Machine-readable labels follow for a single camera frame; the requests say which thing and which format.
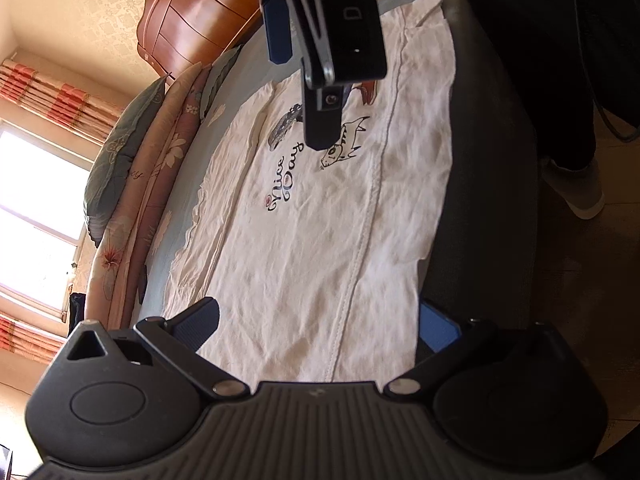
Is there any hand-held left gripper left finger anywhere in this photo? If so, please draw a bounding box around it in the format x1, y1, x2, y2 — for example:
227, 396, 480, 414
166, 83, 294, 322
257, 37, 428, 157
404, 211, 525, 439
67, 297, 250, 401

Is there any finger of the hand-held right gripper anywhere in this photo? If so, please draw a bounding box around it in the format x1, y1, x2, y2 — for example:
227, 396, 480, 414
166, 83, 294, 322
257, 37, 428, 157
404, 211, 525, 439
302, 85, 346, 150
252, 0, 295, 65

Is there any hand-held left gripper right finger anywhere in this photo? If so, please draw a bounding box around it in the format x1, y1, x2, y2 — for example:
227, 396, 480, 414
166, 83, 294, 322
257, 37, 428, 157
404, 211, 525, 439
382, 300, 571, 401

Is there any white printed long-sleeve shirt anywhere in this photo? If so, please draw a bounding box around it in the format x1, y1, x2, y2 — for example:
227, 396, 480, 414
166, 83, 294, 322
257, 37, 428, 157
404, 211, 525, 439
162, 0, 456, 386

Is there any flat grey-blue pillow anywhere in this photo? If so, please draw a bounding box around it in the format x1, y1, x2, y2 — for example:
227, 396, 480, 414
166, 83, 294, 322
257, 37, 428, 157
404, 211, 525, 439
200, 42, 246, 121

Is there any wooden headboard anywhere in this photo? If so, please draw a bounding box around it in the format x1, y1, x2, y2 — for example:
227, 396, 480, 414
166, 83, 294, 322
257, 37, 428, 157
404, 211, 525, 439
136, 0, 263, 83

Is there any black garment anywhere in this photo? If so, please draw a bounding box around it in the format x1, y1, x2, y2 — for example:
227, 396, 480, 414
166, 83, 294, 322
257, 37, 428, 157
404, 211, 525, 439
67, 290, 88, 336

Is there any pink floral folded quilt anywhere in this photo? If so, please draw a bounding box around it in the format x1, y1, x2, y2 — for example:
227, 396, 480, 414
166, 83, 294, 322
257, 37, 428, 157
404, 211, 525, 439
82, 62, 213, 331

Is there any pink striped curtain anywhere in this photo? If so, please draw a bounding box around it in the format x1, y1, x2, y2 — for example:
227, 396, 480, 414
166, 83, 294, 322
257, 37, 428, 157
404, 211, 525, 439
0, 59, 126, 143
0, 312, 68, 363

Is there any thick grey-blue floral pillow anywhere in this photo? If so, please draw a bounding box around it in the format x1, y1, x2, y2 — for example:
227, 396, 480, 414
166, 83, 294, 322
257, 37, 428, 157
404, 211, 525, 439
84, 76, 168, 248

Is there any person's leg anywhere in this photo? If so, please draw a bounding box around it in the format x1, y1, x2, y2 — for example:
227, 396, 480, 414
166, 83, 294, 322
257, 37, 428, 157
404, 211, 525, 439
460, 0, 640, 173

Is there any grey white shoe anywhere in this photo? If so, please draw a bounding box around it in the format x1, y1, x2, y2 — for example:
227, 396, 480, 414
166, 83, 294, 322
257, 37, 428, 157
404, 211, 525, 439
539, 157, 606, 220

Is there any window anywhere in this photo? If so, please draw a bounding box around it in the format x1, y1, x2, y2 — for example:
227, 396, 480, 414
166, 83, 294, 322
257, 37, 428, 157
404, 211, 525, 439
0, 120, 93, 321

